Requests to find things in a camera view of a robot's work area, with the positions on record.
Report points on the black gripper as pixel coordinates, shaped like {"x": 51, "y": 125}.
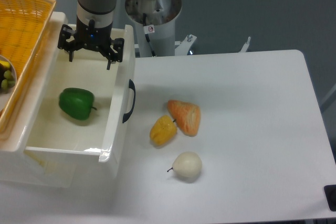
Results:
{"x": 95, "y": 38}

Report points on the green bell pepper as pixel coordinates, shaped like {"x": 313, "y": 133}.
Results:
{"x": 77, "y": 103}

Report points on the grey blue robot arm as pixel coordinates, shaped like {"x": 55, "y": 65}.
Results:
{"x": 96, "y": 13}

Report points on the yellow bell pepper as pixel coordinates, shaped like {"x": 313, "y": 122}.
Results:
{"x": 163, "y": 130}

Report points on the white upper drawer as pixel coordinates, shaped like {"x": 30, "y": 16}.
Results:
{"x": 57, "y": 137}

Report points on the white drawer cabinet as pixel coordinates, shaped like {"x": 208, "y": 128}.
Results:
{"x": 19, "y": 165}

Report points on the yellow woven basket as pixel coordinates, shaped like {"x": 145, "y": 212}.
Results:
{"x": 23, "y": 24}

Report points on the yellow fruit on plate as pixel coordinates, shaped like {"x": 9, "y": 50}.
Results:
{"x": 5, "y": 64}

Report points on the green grapes bunch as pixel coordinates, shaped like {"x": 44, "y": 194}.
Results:
{"x": 7, "y": 80}

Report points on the orange bread piece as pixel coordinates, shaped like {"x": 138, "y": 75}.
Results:
{"x": 187, "y": 116}

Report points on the white pear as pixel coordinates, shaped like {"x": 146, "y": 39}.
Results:
{"x": 187, "y": 167}

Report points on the black object at table edge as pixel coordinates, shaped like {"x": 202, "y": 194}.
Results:
{"x": 330, "y": 193}

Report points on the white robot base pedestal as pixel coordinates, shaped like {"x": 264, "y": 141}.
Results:
{"x": 154, "y": 22}

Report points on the black drawer handle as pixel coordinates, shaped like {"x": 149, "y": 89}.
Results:
{"x": 131, "y": 101}

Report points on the white bracket behind table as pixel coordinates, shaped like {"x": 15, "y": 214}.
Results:
{"x": 245, "y": 46}

